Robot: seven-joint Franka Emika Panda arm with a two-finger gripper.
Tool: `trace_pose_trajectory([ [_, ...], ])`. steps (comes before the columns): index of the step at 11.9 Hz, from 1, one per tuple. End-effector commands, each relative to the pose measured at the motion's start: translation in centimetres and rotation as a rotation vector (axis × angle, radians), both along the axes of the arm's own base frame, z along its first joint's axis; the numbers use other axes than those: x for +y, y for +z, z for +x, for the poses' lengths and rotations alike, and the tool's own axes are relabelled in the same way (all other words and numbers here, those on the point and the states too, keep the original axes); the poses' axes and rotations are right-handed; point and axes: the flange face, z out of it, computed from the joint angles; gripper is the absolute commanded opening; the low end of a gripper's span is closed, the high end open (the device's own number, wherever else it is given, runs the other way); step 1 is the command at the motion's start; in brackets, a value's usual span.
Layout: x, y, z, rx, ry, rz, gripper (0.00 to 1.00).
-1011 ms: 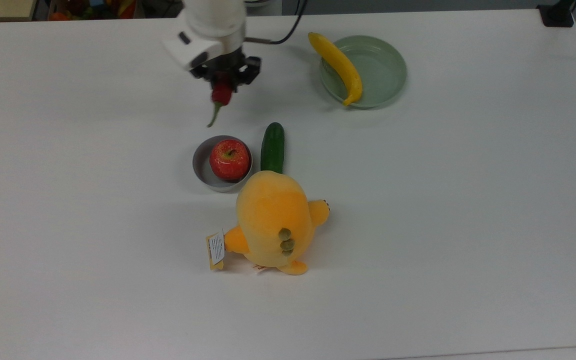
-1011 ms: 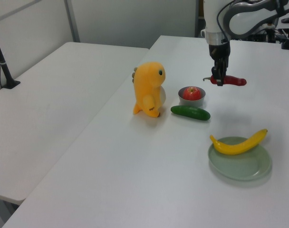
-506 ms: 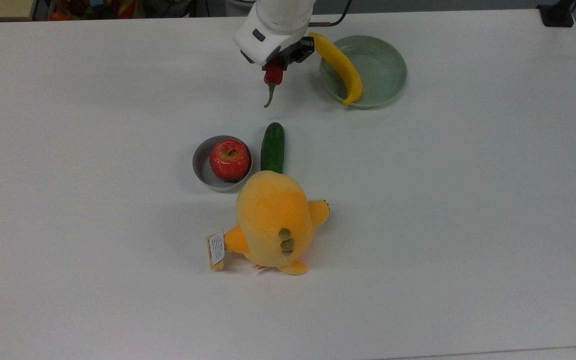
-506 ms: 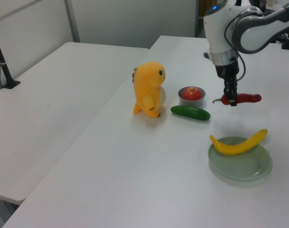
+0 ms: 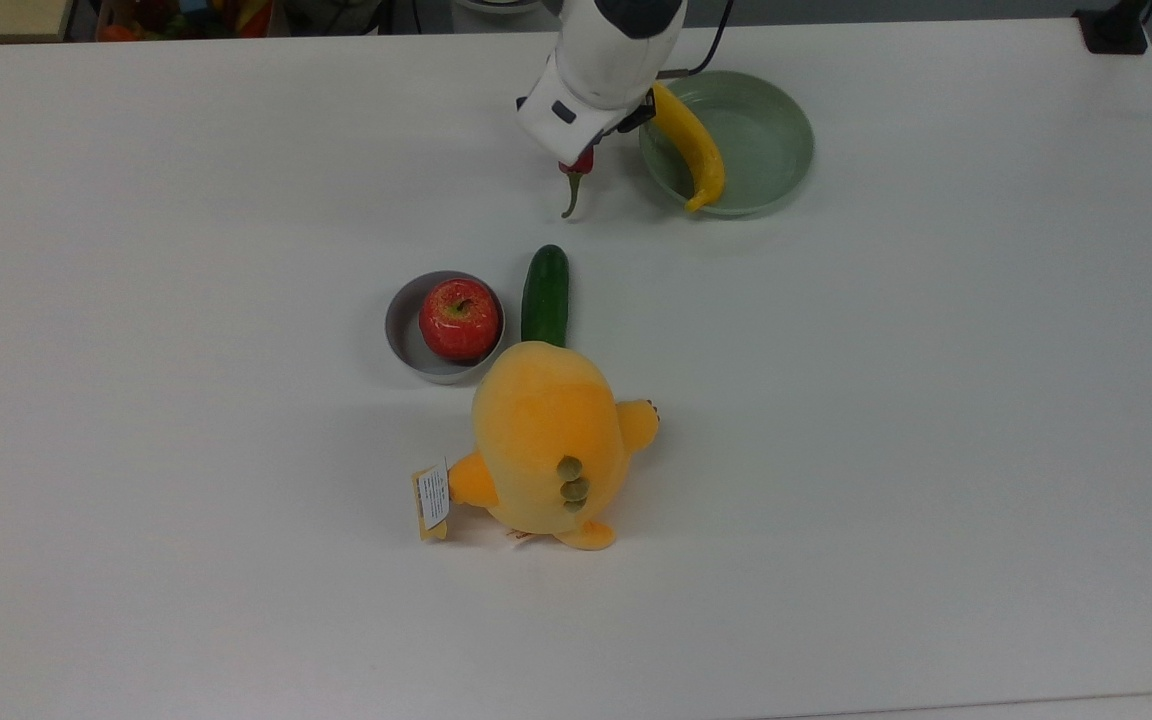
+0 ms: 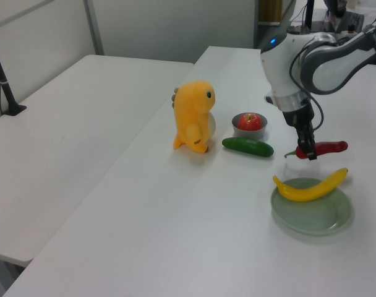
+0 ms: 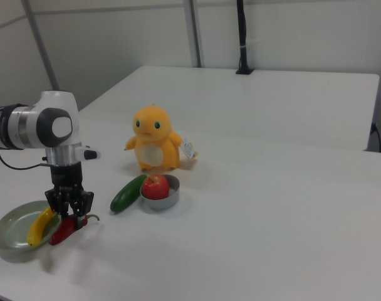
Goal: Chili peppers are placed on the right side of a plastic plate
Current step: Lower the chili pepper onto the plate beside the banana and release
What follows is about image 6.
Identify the yellow banana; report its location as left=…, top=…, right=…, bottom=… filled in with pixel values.
left=272, top=167, right=349, bottom=203

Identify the red chili pepper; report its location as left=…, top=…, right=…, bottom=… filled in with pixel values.
left=283, top=140, right=349, bottom=161

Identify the red apple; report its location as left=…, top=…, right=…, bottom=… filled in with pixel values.
left=236, top=113, right=263, bottom=132

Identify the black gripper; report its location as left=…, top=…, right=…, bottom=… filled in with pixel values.
left=283, top=103, right=318, bottom=161

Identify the round metal bowl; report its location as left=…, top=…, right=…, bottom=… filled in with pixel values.
left=231, top=112, right=268, bottom=140

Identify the orange plush dinosaur toy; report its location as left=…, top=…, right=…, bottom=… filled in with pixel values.
left=171, top=80, right=219, bottom=153

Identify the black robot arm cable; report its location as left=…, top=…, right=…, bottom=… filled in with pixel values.
left=289, top=37, right=325, bottom=131

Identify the pale green plastic plate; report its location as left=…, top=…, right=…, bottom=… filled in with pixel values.
left=270, top=177, right=354, bottom=234

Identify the black background stand pole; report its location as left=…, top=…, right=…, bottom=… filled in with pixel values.
left=305, top=0, right=315, bottom=32

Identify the black pole with base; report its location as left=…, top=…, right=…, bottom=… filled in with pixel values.
left=0, top=32, right=27, bottom=116

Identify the green cucumber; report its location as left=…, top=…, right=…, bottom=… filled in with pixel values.
left=221, top=137, right=275, bottom=158

